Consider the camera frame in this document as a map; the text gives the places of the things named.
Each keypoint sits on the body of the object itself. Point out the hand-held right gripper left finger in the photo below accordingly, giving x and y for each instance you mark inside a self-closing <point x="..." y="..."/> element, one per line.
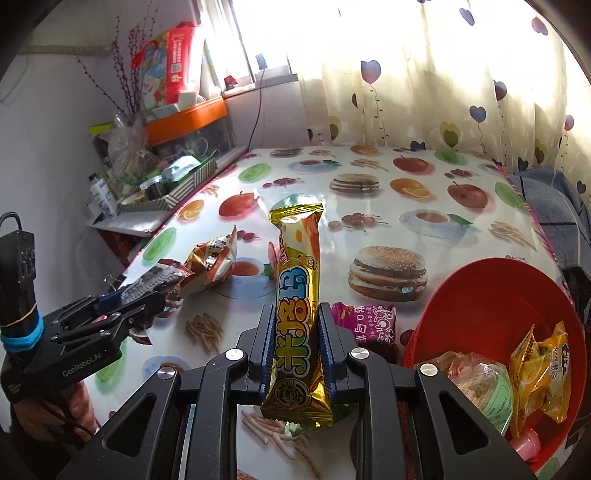
<point x="268" y="350"/>

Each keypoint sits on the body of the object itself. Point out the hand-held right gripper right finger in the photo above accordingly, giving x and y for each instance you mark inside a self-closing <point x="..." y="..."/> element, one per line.
<point x="325" y="350"/>

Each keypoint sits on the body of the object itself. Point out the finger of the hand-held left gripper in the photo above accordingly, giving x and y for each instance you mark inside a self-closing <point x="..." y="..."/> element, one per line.
<point x="111" y="302"/>
<point x="138" y="311"/>

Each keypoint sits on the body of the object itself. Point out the dark brown snack packet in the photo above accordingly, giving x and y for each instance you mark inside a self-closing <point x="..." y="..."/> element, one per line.
<point x="152" y="279"/>

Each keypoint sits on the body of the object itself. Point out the purple snack packet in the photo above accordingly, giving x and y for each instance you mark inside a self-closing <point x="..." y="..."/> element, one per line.
<point x="369" y="323"/>

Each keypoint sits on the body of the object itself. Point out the gold snack bar packet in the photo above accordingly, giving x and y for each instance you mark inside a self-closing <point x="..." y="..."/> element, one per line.
<point x="295" y="300"/>

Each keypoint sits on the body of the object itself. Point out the orange white snack packet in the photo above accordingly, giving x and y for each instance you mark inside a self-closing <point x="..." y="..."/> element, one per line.
<point x="212" y="263"/>

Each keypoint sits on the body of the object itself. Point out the red lid jelly cup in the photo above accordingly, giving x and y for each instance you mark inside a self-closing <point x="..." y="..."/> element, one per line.
<point x="272" y="258"/>

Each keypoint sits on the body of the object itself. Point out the red woven plastic basket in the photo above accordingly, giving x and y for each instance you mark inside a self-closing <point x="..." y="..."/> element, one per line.
<point x="485" y="295"/>

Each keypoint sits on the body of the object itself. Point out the pink plastic jelly cup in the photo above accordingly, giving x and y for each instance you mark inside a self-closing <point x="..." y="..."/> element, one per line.
<point x="524" y="443"/>

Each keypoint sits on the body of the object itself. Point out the person's left hand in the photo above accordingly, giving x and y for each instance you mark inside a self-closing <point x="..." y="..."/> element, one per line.
<point x="37" y="415"/>

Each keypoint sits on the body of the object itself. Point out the black binder clip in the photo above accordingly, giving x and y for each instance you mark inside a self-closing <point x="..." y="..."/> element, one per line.
<point x="115" y="281"/>

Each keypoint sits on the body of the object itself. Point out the white side shelf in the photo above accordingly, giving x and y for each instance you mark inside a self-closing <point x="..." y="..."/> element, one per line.
<point x="129" y="224"/>

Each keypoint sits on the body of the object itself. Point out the white plastic bottle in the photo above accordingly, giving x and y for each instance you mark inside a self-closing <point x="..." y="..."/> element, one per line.
<point x="101" y="194"/>

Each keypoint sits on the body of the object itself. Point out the dark glass jar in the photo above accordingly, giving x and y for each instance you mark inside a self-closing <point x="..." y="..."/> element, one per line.
<point x="151" y="188"/>

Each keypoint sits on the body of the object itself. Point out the striped cardboard tray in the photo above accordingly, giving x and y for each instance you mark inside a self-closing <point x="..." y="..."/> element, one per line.
<point x="184" y="189"/>

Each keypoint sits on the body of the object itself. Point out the teal packet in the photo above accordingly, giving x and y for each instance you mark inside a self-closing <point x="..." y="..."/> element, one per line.
<point x="180" y="168"/>

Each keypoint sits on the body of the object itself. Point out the clear plastic bag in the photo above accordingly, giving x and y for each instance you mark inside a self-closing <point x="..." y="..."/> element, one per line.
<point x="134" y="147"/>

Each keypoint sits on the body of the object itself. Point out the food print tablecloth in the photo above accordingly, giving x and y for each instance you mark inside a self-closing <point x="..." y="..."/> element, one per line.
<point x="304" y="189"/>

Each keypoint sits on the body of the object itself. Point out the green lid jar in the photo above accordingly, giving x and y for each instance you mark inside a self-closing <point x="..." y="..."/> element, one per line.
<point x="101" y="138"/>

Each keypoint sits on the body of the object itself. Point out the orange lid storage box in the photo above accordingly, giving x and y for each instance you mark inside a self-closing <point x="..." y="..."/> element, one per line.
<point x="184" y="120"/>

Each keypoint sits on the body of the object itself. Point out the dried flower branches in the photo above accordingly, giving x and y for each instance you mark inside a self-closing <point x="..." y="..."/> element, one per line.
<point x="131" y="69"/>

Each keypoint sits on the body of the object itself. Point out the red white cardboard package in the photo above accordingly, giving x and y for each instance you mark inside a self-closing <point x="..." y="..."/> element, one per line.
<point x="171" y="64"/>

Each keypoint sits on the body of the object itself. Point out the small red object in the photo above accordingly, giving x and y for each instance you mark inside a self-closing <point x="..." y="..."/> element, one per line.
<point x="231" y="82"/>

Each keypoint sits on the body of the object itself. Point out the blue checked blanket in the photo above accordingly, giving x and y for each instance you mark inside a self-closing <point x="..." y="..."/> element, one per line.
<point x="549" y="203"/>

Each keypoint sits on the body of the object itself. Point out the heart print curtain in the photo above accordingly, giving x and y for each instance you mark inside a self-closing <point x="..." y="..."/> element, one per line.
<point x="415" y="92"/>

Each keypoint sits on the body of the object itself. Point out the black wall plug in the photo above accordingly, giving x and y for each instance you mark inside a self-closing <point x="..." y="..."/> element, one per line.
<point x="262" y="61"/>

